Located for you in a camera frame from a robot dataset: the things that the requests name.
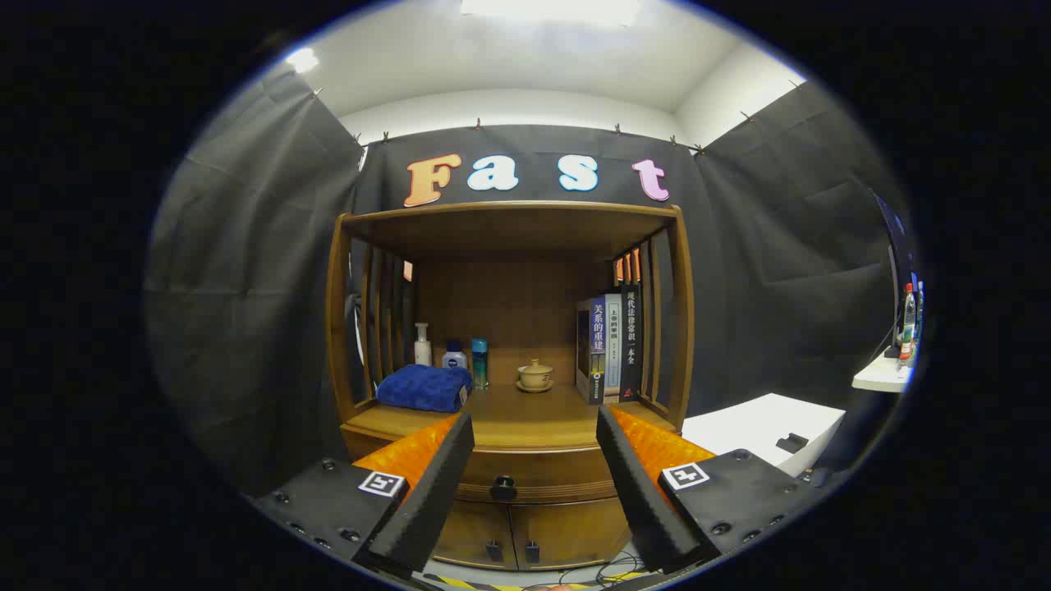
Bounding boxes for wooden drawer with black knob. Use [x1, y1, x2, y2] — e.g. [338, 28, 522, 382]
[343, 431, 621, 504]

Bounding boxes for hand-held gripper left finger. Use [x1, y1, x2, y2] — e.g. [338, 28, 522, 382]
[253, 411, 476, 580]

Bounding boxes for white side desk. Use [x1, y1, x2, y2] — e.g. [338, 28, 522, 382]
[851, 349, 914, 393]

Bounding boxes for book with pale spine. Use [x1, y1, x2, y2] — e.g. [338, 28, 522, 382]
[604, 293, 623, 404]

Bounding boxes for beige lidded teacup with saucer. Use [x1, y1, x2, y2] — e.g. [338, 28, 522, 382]
[516, 359, 555, 393]

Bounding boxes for book with black spine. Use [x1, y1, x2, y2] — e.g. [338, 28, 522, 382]
[620, 287, 642, 401]

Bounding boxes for book with blue spine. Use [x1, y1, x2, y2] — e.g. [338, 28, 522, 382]
[576, 298, 608, 405]

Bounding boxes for black backdrop cloth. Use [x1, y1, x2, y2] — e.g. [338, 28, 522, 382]
[144, 66, 916, 502]

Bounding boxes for wooden countertop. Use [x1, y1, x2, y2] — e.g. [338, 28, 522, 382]
[341, 382, 682, 452]

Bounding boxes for white side cabinet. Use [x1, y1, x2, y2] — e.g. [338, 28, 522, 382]
[680, 393, 847, 479]

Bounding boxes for large ceiling light panel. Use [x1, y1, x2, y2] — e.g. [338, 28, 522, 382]
[460, 0, 643, 27]

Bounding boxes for clear water bottle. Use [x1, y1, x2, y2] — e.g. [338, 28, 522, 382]
[899, 283, 917, 366]

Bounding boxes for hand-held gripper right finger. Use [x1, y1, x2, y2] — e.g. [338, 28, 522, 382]
[596, 405, 824, 575]

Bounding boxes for wooden cabinet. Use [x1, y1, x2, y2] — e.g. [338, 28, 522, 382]
[324, 201, 696, 573]

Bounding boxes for black floor cables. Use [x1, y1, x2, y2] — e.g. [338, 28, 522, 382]
[595, 552, 649, 588]

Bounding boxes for blue folded towel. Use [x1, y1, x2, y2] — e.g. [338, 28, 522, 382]
[376, 364, 474, 414]

